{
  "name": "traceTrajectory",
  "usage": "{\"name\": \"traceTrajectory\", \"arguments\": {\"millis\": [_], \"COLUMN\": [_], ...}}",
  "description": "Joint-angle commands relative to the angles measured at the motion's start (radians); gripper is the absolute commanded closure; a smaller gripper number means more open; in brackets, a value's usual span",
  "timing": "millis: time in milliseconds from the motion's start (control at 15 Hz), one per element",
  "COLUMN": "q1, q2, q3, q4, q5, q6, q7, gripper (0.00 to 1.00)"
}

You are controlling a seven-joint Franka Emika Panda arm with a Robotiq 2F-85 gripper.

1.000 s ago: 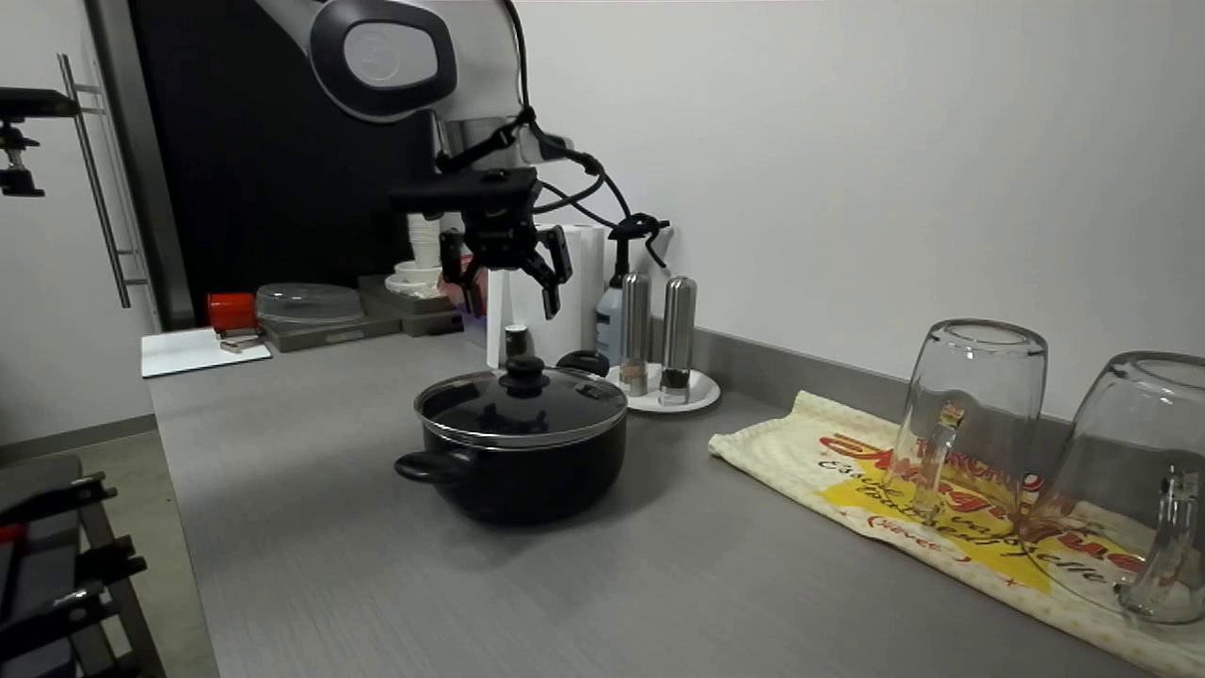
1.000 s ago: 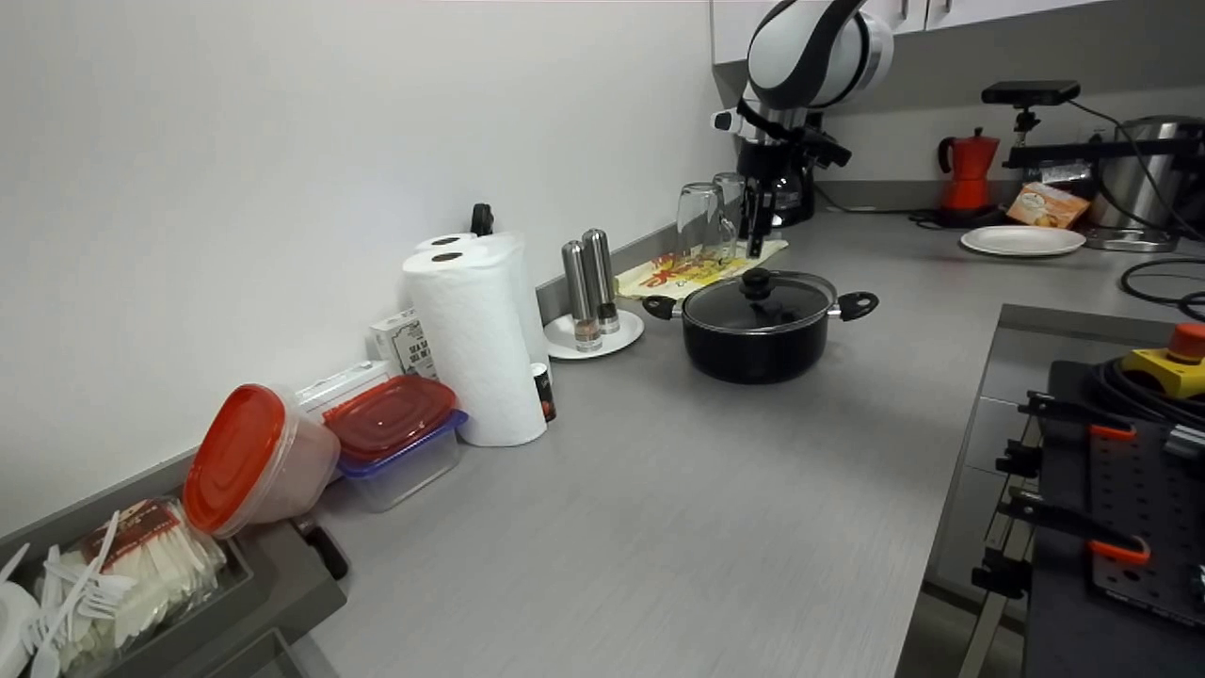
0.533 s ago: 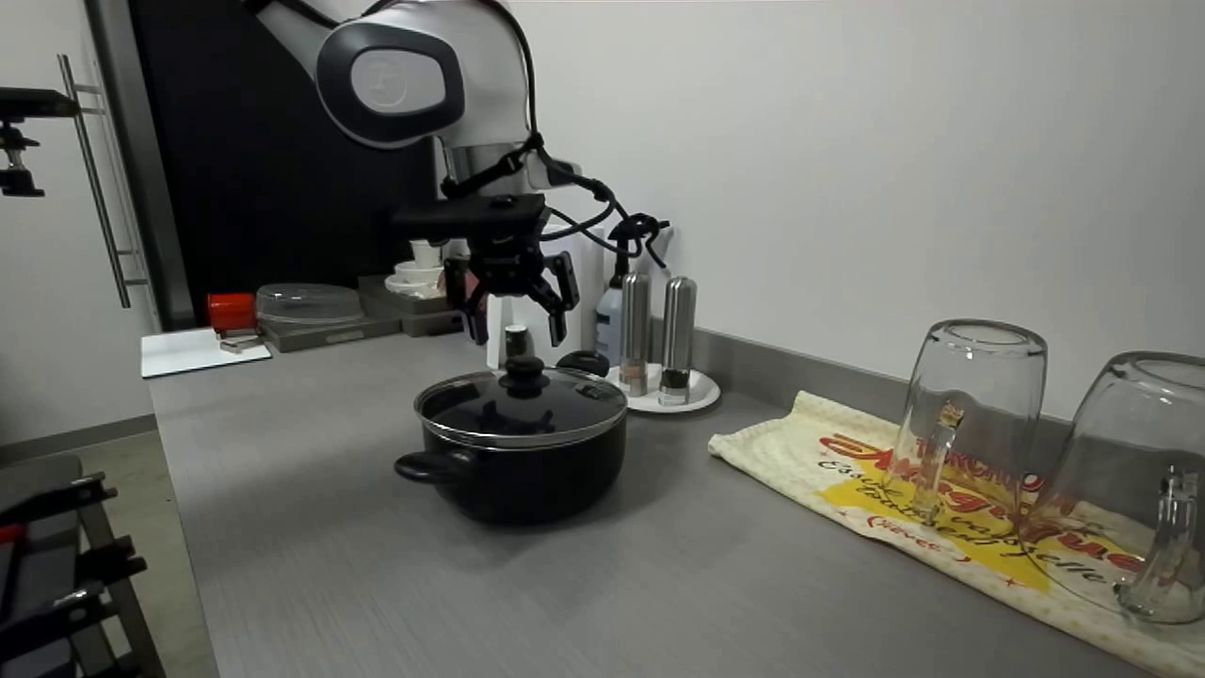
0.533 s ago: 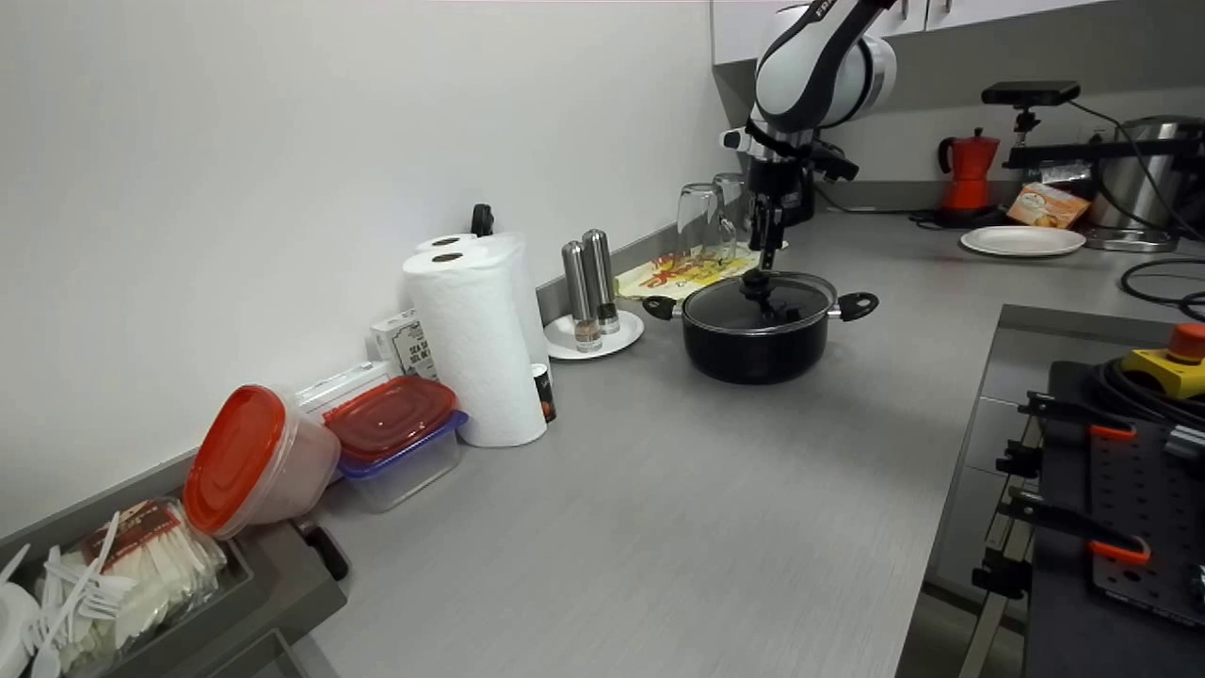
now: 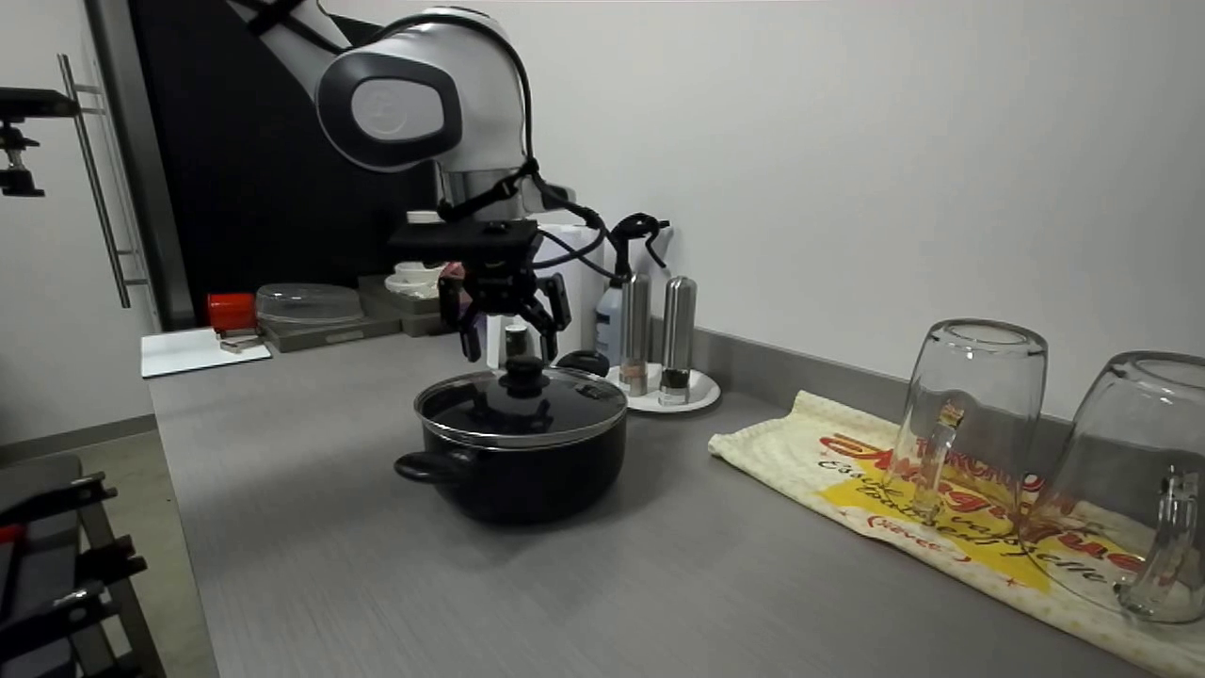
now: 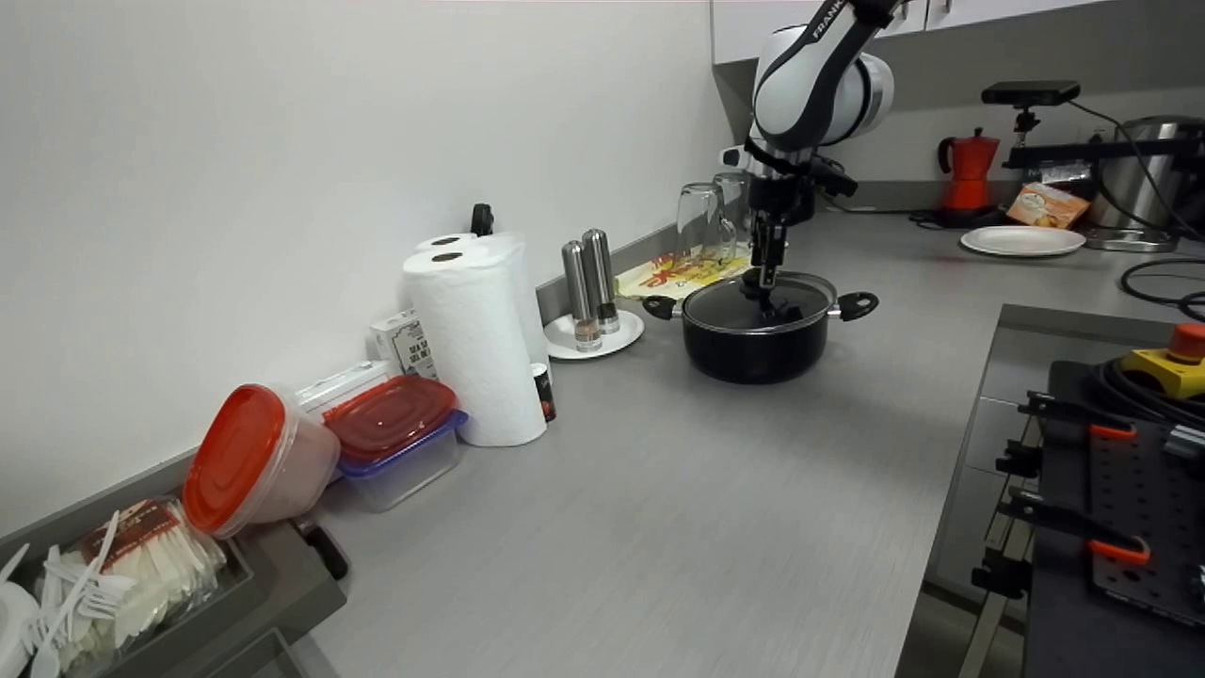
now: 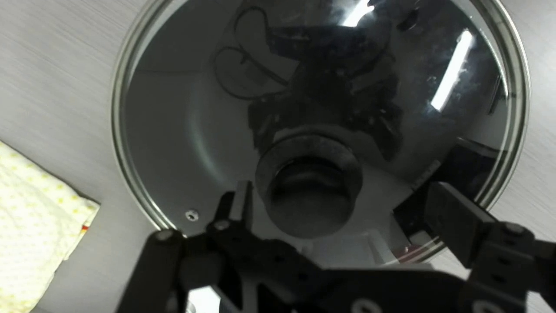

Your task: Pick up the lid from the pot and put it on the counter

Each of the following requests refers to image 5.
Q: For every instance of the black camera on mount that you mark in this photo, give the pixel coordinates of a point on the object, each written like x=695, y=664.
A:
x=28, y=109

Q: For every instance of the clear lidded plastic container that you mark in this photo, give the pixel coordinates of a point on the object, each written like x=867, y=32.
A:
x=307, y=307

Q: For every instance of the spray bottle black trigger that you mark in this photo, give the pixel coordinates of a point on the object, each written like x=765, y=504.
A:
x=611, y=321

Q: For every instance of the steel shaker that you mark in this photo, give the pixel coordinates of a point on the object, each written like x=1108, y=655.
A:
x=679, y=321
x=637, y=321

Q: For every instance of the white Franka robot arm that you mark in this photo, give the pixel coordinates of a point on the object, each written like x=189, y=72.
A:
x=490, y=101

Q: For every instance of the glass pot lid black knob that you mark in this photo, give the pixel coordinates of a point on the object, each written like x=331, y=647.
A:
x=568, y=412

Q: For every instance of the small red box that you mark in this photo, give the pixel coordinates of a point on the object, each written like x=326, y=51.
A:
x=229, y=314

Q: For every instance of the black cooking pot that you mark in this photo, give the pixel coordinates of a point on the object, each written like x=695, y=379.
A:
x=529, y=478

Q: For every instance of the small white plate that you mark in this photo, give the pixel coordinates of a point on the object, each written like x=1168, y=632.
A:
x=699, y=399

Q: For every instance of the white plastic cutlery bag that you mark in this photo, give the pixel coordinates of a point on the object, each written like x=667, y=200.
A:
x=412, y=281

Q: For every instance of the yellow printed dish towel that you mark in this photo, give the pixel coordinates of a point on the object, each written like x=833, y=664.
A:
x=802, y=458

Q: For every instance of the black clamp rack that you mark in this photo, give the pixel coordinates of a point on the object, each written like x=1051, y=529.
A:
x=60, y=603

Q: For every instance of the grey metal tray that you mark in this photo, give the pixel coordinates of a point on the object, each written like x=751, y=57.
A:
x=380, y=314

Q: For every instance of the small black bottle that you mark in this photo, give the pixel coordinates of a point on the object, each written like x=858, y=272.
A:
x=515, y=340

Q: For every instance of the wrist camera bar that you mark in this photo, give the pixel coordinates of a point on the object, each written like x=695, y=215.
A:
x=463, y=244

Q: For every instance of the white flat board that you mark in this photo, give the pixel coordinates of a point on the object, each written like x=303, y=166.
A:
x=199, y=353

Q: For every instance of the small black round object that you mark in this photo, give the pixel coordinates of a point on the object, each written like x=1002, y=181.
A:
x=583, y=363

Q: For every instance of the upturned clear drinking glass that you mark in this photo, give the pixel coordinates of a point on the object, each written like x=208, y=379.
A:
x=1143, y=417
x=972, y=379

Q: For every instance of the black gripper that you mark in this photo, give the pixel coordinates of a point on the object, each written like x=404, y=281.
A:
x=494, y=284

